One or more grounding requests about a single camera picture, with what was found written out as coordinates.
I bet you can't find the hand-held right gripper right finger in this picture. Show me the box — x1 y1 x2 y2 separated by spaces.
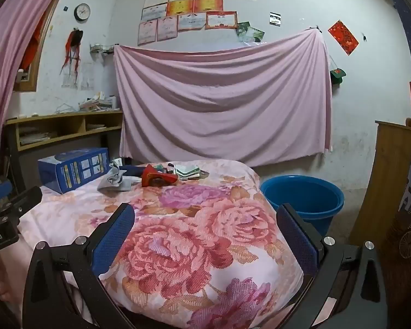
276 203 389 329

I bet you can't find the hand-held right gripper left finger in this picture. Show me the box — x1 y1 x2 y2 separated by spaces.
22 203 138 329

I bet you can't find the blue plastic bucket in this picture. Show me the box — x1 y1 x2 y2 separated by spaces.
260 175 345 237

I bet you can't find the person's left hand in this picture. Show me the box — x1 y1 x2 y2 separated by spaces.
0 245 33 304

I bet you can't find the blue cardboard box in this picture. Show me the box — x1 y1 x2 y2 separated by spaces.
38 147 109 194

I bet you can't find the grey crumpled paper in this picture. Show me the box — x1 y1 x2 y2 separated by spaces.
98 159 132 192

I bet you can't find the stack of papers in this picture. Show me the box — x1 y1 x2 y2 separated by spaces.
19 127 57 145

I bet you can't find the navy blue wrapper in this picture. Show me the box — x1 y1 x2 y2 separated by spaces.
118 165 146 179

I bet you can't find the red packaging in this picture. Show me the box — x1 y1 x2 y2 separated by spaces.
141 164 179 187

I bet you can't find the floral blanket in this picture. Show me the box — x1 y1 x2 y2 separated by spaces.
19 159 304 329

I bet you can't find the stack of green white packets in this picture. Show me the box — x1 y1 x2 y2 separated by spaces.
173 166 201 180

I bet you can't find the wooden cabinet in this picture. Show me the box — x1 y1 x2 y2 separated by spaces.
349 120 411 247

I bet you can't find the wooden shelf desk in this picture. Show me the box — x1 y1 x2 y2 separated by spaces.
3 110 124 192

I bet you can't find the pile of books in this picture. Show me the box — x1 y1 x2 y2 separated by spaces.
78 92 119 112

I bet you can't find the pink window curtain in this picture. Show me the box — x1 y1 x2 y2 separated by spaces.
0 0 74 189

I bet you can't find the orange cloth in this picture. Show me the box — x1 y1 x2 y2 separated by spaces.
21 17 43 71

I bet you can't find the pink hanging sheet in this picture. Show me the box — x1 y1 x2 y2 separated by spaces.
114 27 333 168

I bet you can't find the red tassel ornament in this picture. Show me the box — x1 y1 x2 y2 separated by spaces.
60 29 84 74

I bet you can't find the red paper poster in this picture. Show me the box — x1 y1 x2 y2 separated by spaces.
328 20 359 56

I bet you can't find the wooden window frame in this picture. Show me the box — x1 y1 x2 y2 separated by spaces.
14 7 55 92

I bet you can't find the metal wall shelf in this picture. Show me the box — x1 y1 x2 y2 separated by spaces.
90 43 120 55

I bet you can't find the round wall clock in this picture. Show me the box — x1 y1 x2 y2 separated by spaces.
74 3 90 22

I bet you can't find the group of wall certificates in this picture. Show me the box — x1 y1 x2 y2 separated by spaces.
137 0 257 47

